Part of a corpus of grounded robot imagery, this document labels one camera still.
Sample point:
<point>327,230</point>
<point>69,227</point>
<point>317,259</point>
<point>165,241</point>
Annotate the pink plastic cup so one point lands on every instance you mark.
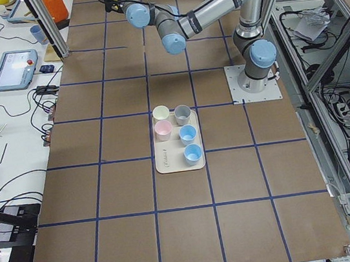
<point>163,130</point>

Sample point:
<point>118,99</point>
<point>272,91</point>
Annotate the grey plastic cup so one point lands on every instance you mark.
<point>182,114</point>

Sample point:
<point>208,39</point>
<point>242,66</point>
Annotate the cream plastic cup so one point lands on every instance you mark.
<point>160,113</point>

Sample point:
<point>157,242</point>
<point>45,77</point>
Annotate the light blue plastic cup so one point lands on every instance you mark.
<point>188,134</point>

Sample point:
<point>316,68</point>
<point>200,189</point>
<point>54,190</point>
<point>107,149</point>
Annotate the wooden mug stand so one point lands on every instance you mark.
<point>51,54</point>

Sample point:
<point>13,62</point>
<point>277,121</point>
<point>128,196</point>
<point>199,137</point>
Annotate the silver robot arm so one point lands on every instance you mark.
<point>176,29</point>

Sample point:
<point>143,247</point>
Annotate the blue cup on desk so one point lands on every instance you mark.
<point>38,34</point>

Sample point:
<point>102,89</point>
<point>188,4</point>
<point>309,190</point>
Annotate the beige serving tray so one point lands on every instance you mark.
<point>169,155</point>

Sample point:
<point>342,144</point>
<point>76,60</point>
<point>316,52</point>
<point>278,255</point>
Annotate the outer light blue cup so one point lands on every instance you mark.
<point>193,154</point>

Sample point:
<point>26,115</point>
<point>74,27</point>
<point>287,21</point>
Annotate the aluminium frame post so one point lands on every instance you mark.
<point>48,26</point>

